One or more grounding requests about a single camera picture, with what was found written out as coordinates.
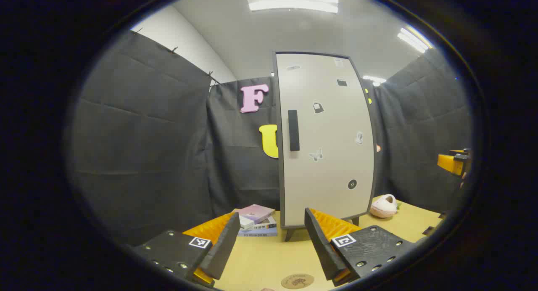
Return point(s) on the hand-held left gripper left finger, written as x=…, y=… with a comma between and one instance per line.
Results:
x=225, y=249

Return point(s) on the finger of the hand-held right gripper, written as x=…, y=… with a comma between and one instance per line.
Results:
x=450, y=165

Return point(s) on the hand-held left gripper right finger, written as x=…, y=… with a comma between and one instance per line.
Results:
x=321, y=249

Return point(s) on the round cork coaster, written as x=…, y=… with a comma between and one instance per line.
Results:
x=297, y=281

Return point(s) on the light grey cabinet door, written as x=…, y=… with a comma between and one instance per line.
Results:
x=328, y=127

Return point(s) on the dark grey cabinet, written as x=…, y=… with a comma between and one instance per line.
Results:
x=289, y=235

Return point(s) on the blue book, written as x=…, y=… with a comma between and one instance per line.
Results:
x=258, y=233

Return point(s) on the white book striped spine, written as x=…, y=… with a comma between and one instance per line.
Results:
x=265, y=224

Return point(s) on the pink plush toy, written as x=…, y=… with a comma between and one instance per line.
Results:
x=383, y=207

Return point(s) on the ceiling light panel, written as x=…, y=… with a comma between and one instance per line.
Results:
x=290, y=1
x=414, y=39

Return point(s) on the black backdrop cloth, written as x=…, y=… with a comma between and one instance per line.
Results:
x=147, y=135

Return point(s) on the black table edge bracket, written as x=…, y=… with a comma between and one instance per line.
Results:
x=443, y=215
x=428, y=231

